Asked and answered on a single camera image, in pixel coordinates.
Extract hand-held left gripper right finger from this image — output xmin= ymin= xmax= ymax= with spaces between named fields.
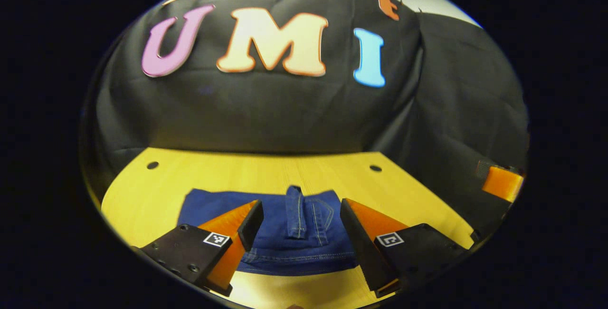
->
xmin=340 ymin=198 xmax=468 ymax=299

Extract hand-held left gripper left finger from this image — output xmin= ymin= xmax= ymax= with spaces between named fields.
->
xmin=132 ymin=199 xmax=265 ymax=298

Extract blue denim jeans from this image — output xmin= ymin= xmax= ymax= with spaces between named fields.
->
xmin=177 ymin=185 xmax=359 ymax=277

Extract black backdrop cloth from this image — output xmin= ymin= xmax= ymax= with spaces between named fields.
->
xmin=81 ymin=0 xmax=530 ymax=243

